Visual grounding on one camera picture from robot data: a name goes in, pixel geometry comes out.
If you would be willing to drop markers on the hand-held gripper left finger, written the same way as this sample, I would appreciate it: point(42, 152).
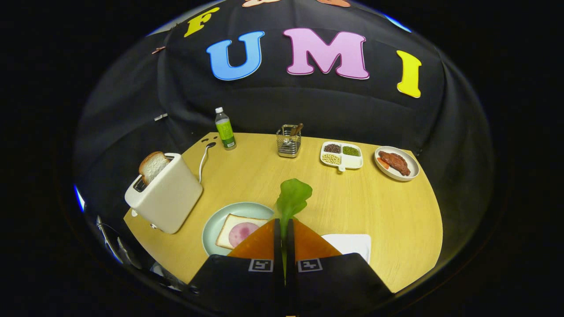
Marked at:
point(278, 246)

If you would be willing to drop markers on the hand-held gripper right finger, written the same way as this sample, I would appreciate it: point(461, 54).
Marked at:
point(290, 251)

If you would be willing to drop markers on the green lettuce leaf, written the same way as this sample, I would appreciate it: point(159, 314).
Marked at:
point(293, 196)

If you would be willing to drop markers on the toasted bread slice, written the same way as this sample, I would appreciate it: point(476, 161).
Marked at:
point(152, 166)

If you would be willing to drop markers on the pink ham slice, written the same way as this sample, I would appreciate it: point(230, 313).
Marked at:
point(242, 233)

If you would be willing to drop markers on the white bread slice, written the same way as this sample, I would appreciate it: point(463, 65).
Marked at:
point(227, 233)

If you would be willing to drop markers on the white square plate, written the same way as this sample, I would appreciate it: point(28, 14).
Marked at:
point(352, 244)

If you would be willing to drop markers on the pale green round plate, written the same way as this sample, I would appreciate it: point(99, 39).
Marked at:
point(220, 220)

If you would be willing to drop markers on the yellow soybeans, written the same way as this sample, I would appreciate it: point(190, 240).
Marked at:
point(331, 159)

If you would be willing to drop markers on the white divided dish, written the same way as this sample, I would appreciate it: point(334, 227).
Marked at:
point(352, 160)

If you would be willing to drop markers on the dark brown beans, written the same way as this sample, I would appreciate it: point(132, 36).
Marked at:
point(332, 148)

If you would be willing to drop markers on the green mung beans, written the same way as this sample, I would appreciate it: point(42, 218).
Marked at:
point(351, 151)

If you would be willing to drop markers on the white toaster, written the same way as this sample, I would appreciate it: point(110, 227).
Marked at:
point(169, 198)

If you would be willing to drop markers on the green label plastic bottle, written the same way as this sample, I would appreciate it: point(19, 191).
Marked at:
point(225, 132)

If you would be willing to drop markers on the red tomato slice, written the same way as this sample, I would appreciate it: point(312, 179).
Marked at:
point(383, 164)

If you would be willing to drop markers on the brown meat piece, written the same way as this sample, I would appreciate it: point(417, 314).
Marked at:
point(396, 162)

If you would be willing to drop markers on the white round plate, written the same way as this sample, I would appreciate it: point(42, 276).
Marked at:
point(412, 169)

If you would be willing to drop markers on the silver cloth clip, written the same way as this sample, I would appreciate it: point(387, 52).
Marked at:
point(161, 117)

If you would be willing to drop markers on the computer monitor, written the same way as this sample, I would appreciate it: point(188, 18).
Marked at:
point(79, 198)

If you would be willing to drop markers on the copper cloth clip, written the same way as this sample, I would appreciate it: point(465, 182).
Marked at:
point(158, 49)

